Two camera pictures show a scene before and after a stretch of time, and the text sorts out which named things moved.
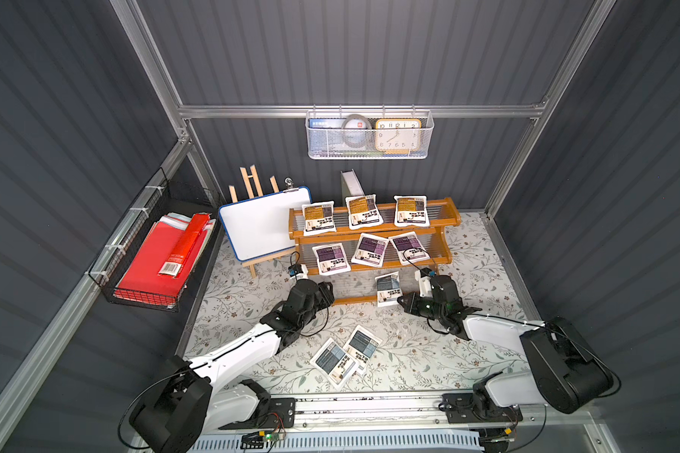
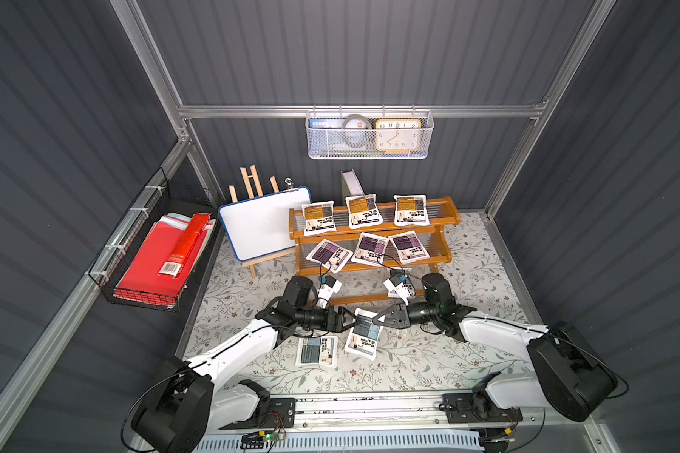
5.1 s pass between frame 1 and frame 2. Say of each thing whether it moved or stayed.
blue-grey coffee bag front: moved
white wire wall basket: stayed
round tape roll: stayed
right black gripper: moved
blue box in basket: stayed
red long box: stayed
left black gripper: moved
